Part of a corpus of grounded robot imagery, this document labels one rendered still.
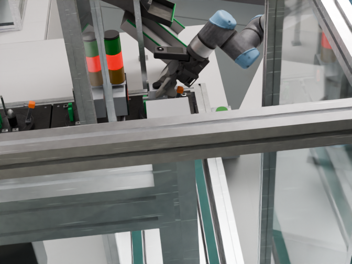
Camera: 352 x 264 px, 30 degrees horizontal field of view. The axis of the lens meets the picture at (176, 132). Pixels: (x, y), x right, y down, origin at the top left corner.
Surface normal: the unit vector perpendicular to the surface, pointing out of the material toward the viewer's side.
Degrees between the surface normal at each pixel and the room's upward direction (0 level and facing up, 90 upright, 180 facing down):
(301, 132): 90
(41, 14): 0
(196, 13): 0
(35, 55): 0
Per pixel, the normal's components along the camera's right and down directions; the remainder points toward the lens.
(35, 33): -0.06, -0.77
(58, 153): 0.09, 0.63
